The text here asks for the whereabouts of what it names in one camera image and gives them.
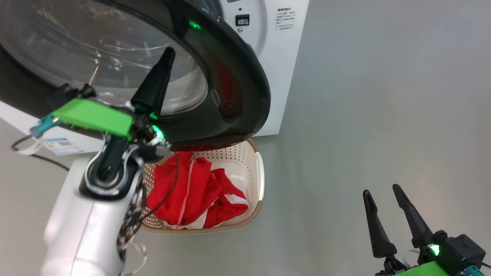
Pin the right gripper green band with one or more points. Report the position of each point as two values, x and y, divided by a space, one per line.
425 270

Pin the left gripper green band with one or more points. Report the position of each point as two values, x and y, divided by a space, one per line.
96 117

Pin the black washing machine door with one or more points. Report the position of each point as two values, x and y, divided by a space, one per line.
238 96

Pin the red and white garment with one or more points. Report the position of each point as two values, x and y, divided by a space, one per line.
199 191

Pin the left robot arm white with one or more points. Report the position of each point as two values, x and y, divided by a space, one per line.
84 230

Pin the black door lock socket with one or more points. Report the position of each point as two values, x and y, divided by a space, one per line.
242 20

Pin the beige perforated laundry basket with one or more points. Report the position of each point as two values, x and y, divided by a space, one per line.
245 165

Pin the white front-load washing machine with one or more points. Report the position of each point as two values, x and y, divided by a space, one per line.
284 76

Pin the blue white energy label sticker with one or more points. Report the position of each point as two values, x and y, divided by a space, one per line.
63 145

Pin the printed warning text label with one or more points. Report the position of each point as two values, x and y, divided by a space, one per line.
284 19

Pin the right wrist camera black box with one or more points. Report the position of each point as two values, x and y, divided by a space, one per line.
460 249

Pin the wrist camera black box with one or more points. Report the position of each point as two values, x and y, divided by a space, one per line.
65 96
460 249

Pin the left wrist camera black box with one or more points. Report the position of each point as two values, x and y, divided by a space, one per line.
65 96

